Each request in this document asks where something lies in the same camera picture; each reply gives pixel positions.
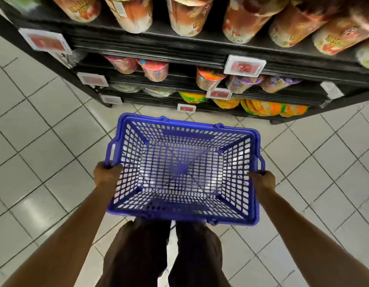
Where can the person's right hand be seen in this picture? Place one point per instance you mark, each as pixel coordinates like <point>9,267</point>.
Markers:
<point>263,182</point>

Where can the person's left hand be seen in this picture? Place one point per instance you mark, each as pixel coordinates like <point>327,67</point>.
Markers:
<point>108,176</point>

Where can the blue plastic shopping basket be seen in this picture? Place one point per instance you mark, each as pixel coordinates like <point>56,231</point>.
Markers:
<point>184,122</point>

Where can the black low shelf rack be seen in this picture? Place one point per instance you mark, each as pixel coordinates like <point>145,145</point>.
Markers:
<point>187,47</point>

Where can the person's right forearm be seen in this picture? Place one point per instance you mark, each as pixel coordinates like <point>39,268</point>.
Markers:
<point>316,245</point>

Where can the person's left forearm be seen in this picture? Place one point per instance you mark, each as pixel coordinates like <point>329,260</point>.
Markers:
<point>58,242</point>

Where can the person's left leg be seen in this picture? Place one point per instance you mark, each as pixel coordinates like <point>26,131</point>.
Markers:
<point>136,254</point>

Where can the person's leg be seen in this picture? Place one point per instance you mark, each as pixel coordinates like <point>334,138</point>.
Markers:
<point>199,257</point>
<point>136,254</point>

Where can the person's right leg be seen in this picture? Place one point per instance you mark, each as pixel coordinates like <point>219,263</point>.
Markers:
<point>199,257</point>

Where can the red price tag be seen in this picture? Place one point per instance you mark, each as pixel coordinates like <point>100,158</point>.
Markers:
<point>92,79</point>
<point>186,108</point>
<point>245,66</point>
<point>218,93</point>

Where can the row of white orange cups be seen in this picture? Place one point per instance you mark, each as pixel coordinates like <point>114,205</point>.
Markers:
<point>187,17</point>

